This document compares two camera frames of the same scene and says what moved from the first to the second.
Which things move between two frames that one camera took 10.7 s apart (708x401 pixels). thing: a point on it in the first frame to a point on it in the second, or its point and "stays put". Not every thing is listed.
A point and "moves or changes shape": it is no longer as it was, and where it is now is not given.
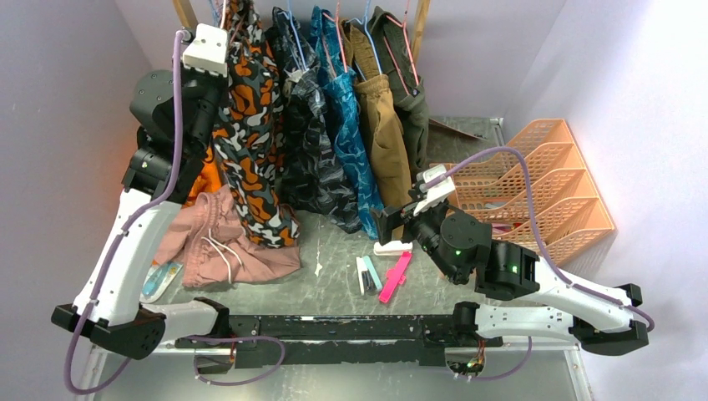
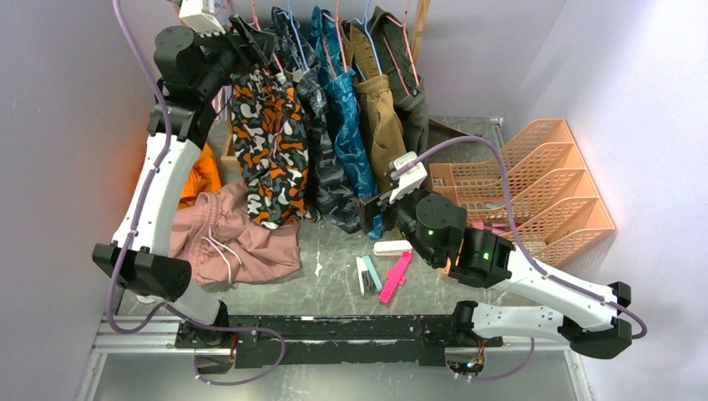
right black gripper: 388,219 to 368,205
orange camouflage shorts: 250,134 moves or changes shape
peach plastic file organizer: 538,192 stays put
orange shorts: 208,181 stays put
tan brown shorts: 382,119 stays put
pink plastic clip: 396,276 stays put
